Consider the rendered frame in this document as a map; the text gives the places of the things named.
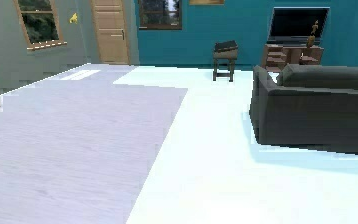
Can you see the dark wooden side table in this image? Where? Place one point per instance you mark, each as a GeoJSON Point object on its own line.
{"type": "Point", "coordinates": [224, 60]}

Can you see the dark wood framed window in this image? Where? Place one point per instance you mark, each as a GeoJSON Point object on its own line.
{"type": "Point", "coordinates": [160, 13]}

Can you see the light wooden room door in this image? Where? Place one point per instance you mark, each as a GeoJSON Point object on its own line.
{"type": "Point", "coordinates": [110, 31]}

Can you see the brown wooden television stand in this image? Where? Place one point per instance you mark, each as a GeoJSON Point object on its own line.
{"type": "Point", "coordinates": [280, 55]}

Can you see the dark grey sofa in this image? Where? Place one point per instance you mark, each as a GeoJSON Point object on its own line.
{"type": "Point", "coordinates": [307, 116]}

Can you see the black television set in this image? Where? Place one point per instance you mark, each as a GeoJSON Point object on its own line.
{"type": "Point", "coordinates": [295, 25]}

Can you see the golden brown statue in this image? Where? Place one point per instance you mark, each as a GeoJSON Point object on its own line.
{"type": "Point", "coordinates": [312, 36]}

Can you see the light wood framed window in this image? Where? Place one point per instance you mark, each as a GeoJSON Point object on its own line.
{"type": "Point", "coordinates": [38, 23]}

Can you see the gold framed wall picture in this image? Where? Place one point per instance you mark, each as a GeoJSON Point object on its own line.
{"type": "Point", "coordinates": [206, 1]}

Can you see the yellow wall ornament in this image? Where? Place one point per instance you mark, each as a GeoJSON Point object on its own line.
{"type": "Point", "coordinates": [73, 18]}

